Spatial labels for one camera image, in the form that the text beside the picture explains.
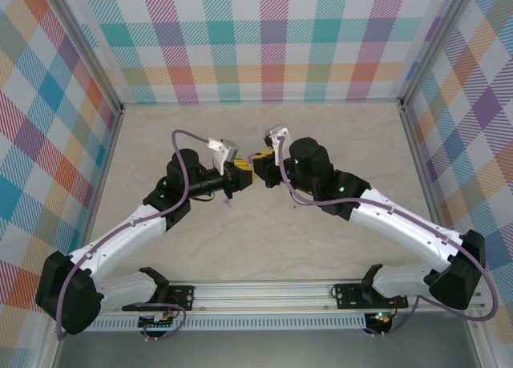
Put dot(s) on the grey metal shelf panel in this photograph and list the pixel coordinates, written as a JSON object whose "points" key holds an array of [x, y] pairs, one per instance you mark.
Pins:
{"points": [[260, 350]]}

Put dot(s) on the aluminium side rail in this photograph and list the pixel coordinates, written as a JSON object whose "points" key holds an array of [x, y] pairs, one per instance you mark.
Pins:
{"points": [[105, 171], [422, 175]]}

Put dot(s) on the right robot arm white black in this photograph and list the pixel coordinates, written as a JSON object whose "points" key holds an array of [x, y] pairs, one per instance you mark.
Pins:
{"points": [[401, 227]]}

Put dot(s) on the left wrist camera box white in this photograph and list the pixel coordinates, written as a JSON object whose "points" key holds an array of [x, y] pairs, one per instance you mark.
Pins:
{"points": [[224, 153]]}

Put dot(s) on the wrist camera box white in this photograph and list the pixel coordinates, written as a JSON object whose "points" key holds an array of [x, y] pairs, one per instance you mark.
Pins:
{"points": [[224, 153], [276, 137]]}

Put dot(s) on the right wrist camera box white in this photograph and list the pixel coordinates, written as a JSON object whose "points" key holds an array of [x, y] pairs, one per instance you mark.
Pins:
{"points": [[276, 137]]}

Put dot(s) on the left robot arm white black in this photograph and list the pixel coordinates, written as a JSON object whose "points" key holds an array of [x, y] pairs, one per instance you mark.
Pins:
{"points": [[120, 241]]}

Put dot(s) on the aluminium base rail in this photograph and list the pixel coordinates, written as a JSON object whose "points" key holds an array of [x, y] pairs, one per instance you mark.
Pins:
{"points": [[260, 293]]}

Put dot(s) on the aluminium frame post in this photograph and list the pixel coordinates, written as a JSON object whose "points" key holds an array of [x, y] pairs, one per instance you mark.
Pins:
{"points": [[86, 49], [435, 47]]}

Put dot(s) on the small circuit board with LED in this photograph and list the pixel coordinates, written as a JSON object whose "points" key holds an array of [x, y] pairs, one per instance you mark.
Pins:
{"points": [[380, 320]]}

